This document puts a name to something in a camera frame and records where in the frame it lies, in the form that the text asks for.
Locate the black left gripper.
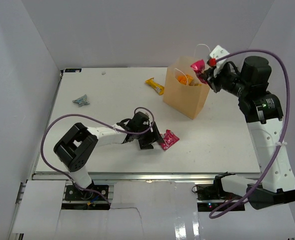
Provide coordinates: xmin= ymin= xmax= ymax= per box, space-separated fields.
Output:
xmin=135 ymin=121 xmax=164 ymax=149

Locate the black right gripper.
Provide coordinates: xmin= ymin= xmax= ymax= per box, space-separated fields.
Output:
xmin=200 ymin=63 xmax=250 ymax=99

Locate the pink red snack packet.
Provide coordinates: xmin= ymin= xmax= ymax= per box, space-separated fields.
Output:
xmin=160 ymin=129 xmax=180 ymax=151

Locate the red chips snack packet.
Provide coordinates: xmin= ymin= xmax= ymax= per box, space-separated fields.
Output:
xmin=190 ymin=59 xmax=208 ymax=85

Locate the orange yellow snack bag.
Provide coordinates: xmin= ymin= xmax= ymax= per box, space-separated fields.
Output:
xmin=175 ymin=74 xmax=202 ymax=87

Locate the silver blue snack wrapper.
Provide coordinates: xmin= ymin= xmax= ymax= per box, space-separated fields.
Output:
xmin=72 ymin=94 xmax=90 ymax=107

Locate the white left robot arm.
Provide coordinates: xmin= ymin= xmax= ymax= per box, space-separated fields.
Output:
xmin=53 ymin=111 xmax=164 ymax=200

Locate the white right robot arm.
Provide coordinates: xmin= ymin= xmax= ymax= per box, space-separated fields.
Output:
xmin=203 ymin=56 xmax=295 ymax=210

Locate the brown paper bag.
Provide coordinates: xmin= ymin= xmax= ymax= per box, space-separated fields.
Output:
xmin=163 ymin=51 xmax=210 ymax=120

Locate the yellow snack bar wrapper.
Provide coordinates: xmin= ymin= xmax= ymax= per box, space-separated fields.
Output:
xmin=145 ymin=77 xmax=165 ymax=96

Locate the left blue corner label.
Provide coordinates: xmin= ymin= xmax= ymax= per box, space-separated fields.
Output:
xmin=64 ymin=68 xmax=82 ymax=73

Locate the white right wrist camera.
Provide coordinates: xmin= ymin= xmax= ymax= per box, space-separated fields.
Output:
xmin=207 ymin=45 xmax=230 ymax=71

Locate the aluminium table frame rail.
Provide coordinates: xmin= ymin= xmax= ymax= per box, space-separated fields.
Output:
xmin=32 ymin=171 xmax=261 ymax=181

